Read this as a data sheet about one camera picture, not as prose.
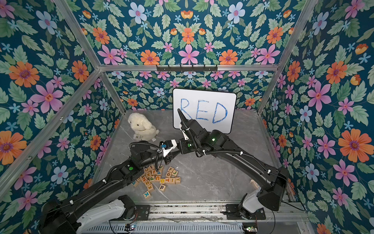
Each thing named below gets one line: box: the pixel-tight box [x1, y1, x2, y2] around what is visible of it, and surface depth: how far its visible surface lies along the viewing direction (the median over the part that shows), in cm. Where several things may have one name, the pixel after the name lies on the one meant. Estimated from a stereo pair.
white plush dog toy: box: [127, 112, 160, 141], surface depth 91 cm
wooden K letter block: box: [143, 190, 152, 200], surface depth 80 cm
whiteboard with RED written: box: [172, 88, 238, 135], surface depth 95 cm
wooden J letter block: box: [170, 169, 179, 178], surface depth 86 cm
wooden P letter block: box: [158, 183, 167, 192], surface depth 81 cm
